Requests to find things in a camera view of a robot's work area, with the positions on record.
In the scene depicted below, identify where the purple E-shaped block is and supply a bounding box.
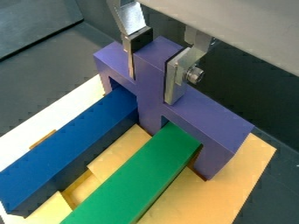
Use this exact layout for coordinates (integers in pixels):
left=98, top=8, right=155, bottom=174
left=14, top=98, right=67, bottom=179
left=94, top=37, right=254, bottom=179

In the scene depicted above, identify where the green long bar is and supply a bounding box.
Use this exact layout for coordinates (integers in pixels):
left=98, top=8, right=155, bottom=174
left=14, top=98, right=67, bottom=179
left=60, top=122, right=202, bottom=224

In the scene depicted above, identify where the yellow slotted board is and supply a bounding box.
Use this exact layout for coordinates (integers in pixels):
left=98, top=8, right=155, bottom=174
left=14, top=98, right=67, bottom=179
left=0, top=77, right=277, bottom=224

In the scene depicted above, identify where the blue long bar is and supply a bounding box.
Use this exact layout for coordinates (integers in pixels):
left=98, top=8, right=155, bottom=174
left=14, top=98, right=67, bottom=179
left=0, top=87, right=138, bottom=217

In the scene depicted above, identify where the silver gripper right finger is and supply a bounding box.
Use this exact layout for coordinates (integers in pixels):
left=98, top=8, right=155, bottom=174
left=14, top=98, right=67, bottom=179
left=164, top=25, right=213, bottom=105

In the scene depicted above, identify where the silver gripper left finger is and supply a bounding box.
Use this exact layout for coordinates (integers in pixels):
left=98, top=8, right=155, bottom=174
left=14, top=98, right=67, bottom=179
left=107, top=0, right=154, bottom=79

